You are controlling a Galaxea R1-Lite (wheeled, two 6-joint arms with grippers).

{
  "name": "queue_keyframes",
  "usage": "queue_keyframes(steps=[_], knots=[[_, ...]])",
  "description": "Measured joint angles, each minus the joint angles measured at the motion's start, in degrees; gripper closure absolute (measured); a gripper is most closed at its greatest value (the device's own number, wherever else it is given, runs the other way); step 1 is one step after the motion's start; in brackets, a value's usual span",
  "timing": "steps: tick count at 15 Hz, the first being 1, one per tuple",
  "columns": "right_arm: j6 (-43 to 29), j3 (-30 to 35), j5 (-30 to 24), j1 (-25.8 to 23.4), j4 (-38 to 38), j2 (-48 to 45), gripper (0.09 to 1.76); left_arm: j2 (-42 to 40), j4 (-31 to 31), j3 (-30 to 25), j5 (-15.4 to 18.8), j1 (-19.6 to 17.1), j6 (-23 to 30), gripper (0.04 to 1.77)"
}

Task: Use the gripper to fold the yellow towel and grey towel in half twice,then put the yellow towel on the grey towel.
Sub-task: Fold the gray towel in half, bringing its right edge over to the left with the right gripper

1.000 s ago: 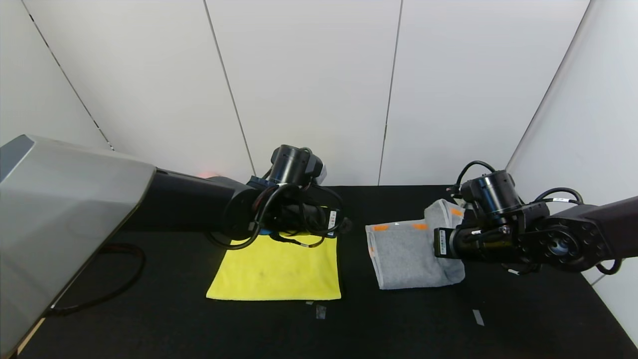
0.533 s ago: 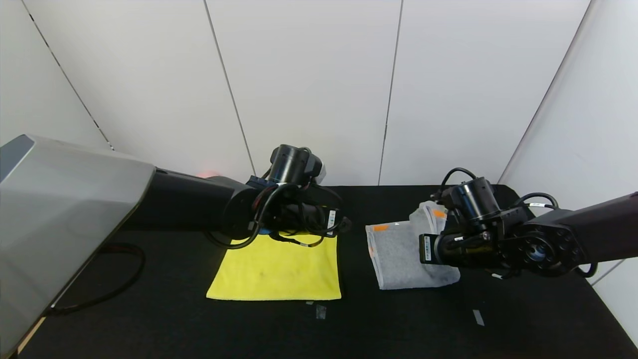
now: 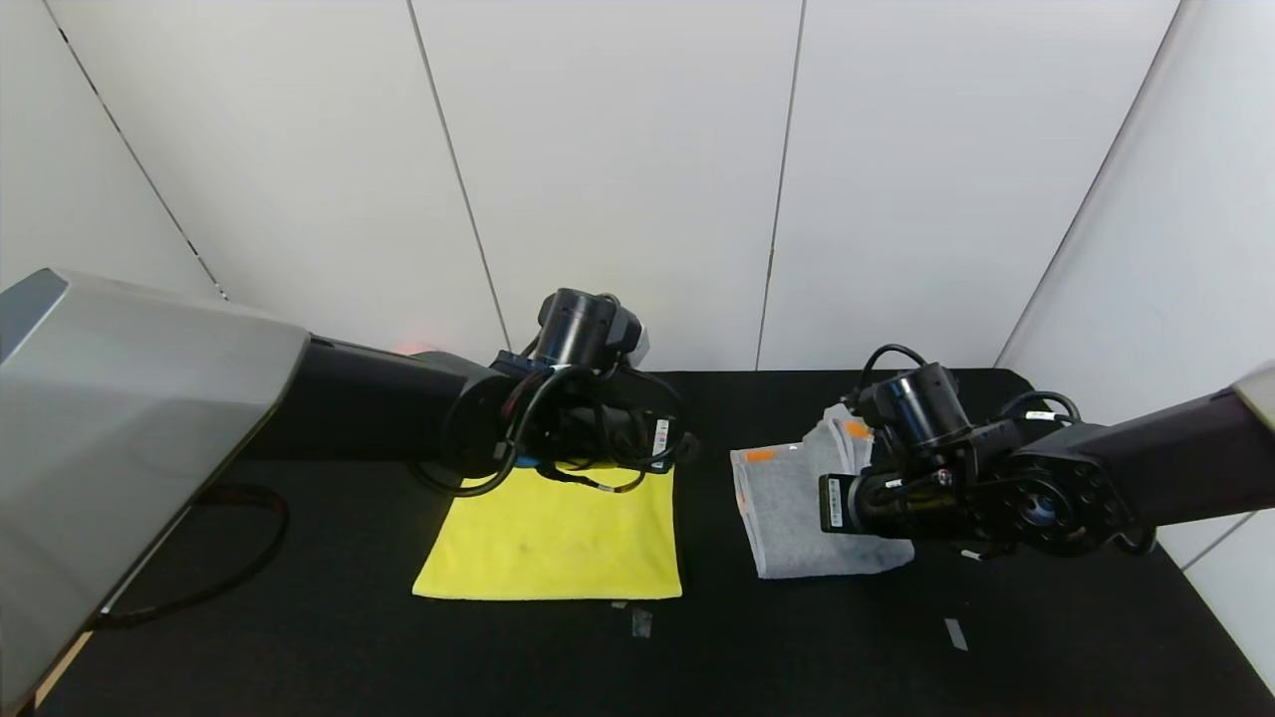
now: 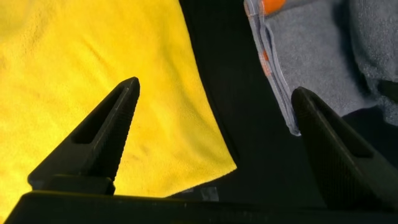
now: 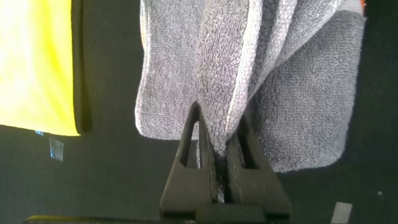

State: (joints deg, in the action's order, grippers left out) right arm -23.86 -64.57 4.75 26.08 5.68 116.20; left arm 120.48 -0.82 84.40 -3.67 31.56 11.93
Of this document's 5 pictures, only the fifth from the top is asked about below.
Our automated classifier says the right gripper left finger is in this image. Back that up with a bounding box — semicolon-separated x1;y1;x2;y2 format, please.
159;101;219;219

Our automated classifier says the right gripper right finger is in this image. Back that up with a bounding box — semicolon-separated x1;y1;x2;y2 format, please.
224;114;292;219

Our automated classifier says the grey towel with orange marks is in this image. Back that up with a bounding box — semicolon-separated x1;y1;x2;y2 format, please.
134;0;367;174

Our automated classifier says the yellow towel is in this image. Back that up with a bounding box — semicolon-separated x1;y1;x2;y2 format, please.
0;0;81;137

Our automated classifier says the grey tape strip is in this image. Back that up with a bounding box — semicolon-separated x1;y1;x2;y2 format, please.
330;201;354;224

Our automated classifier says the large clear tape piece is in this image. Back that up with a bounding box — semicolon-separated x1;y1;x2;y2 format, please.
49;136;65;162

